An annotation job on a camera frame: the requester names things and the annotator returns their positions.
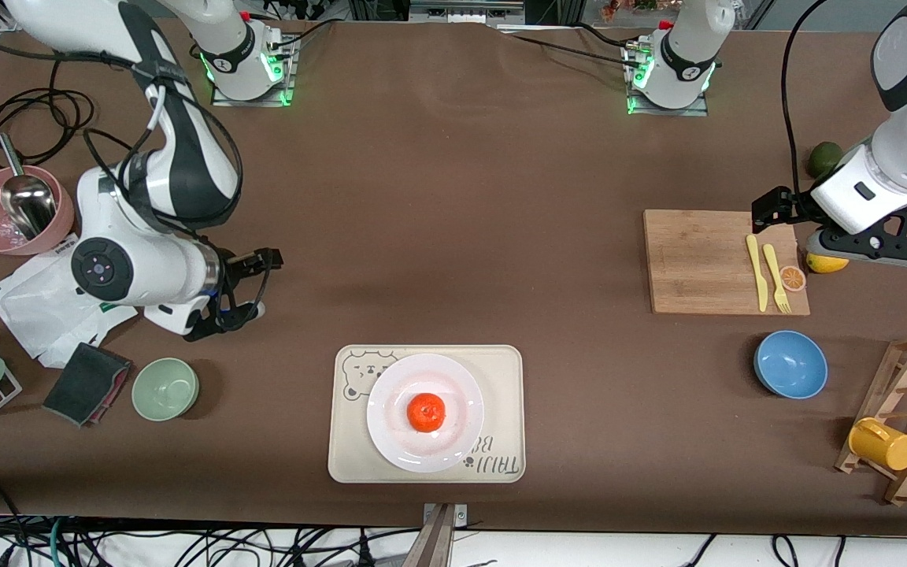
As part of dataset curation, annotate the orange fruit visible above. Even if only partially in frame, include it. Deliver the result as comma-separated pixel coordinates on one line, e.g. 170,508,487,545
406,393,447,434

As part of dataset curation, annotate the white round plate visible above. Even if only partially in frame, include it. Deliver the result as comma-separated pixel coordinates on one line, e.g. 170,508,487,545
366,353,485,474

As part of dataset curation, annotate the yellow plastic fork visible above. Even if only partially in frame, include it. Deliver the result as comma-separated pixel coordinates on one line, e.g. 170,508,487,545
761,243,793,315

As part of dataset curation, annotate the dark green avocado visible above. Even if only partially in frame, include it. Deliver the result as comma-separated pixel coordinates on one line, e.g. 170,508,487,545
807,141,846,180

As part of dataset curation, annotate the yellow plastic knife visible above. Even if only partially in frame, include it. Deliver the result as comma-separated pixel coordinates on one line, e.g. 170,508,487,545
746,234,770,313

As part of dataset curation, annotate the yellow lemon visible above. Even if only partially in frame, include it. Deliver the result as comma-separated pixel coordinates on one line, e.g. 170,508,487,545
805,252,850,275

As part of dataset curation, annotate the wooden cutting board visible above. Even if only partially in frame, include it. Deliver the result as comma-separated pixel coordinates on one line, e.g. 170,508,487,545
642,209,811,317

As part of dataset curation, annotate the pale green bowl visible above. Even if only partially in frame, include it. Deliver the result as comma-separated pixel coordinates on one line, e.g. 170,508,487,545
131,358,200,422

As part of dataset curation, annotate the blue bowl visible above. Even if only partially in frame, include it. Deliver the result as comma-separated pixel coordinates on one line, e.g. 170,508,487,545
753,330,829,400

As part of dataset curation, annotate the wooden cup rack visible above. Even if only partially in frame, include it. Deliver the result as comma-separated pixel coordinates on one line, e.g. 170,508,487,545
835,333,907,506

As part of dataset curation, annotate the dark grey folded cloth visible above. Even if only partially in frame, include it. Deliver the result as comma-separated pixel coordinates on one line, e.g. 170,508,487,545
43,342,133,428

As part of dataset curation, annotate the brown table mat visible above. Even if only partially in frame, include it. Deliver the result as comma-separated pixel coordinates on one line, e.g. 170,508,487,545
0,14,907,536

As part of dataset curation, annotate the white plastic bag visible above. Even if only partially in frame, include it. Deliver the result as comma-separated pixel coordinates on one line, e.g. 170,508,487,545
0,233,139,369

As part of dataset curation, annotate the metal scoop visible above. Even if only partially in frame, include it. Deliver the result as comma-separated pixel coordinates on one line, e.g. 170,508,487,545
0,132,57,239

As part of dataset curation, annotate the yellow mug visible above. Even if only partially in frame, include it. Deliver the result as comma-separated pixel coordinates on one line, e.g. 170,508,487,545
848,417,907,472

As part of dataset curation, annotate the beige bear print tray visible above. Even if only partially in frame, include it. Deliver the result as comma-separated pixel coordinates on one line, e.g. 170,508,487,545
328,344,527,484

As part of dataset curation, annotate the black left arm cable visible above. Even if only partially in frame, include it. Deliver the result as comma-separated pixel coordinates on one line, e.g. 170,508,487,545
781,0,831,196

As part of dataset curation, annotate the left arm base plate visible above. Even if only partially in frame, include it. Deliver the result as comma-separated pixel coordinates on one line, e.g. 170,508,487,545
621,43,710,117

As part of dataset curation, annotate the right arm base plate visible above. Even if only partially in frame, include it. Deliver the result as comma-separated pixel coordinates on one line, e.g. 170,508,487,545
211,35,298,107

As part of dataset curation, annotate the black base cable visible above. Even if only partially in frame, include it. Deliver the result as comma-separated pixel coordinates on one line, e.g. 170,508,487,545
268,20,338,48
501,30,639,70

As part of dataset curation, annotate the grey metal frame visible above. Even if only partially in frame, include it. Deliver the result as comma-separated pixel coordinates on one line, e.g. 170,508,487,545
347,0,572,24

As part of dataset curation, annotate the teal cable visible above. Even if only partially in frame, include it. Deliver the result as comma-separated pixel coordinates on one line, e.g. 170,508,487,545
48,516,76,567

